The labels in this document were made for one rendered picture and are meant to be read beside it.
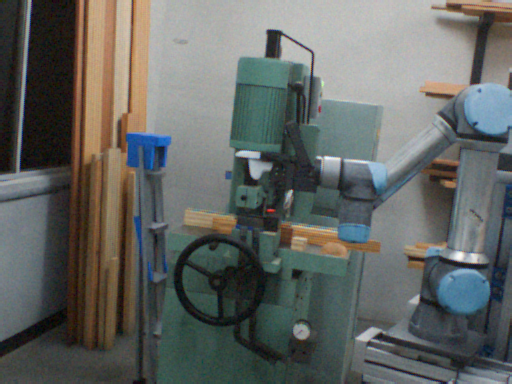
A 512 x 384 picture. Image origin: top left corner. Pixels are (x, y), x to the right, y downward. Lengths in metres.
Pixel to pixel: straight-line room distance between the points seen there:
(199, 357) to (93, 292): 1.38
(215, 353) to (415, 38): 2.83
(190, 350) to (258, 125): 0.79
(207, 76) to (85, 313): 1.91
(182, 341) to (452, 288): 1.08
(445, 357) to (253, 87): 1.08
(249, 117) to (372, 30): 2.44
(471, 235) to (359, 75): 3.08
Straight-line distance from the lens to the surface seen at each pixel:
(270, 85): 2.37
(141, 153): 3.18
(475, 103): 1.65
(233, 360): 2.43
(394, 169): 1.78
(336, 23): 4.74
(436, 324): 1.86
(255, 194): 2.41
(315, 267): 2.31
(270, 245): 2.21
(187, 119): 4.92
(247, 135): 2.37
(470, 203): 1.69
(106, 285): 3.78
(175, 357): 2.49
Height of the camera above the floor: 1.36
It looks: 8 degrees down
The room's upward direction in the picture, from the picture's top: 6 degrees clockwise
